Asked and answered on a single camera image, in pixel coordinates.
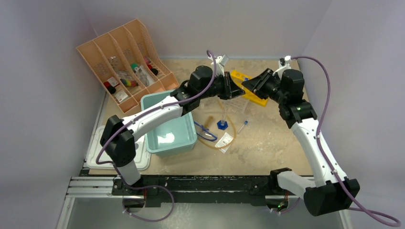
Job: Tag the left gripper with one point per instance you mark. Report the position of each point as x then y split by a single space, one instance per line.
230 89

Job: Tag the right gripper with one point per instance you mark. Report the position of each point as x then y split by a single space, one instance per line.
258 84

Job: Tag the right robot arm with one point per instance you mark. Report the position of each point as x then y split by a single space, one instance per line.
330 190

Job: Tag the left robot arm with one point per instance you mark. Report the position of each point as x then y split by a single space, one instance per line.
120 134

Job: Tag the yellow test tube rack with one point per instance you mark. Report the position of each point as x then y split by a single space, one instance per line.
238 78

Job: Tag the clear well plate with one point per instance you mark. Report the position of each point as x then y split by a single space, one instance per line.
237 105

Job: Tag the clear glass beaker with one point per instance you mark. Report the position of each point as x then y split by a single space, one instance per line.
203 105

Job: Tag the tan bristle brush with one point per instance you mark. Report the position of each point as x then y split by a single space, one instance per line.
208 122

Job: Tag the blue safety glasses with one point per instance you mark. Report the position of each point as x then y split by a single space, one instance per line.
204 133

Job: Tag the white label packet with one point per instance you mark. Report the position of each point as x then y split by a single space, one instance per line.
224 142

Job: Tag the tan rubber tubing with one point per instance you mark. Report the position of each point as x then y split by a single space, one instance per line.
234 134

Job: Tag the teal plastic bin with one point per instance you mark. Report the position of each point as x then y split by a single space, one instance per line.
167 130

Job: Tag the peach desk file organizer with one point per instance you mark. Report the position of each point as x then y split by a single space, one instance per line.
125 62

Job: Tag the white bin lid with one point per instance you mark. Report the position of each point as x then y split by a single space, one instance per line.
142 158

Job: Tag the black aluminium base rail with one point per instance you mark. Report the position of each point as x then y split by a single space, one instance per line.
205 189

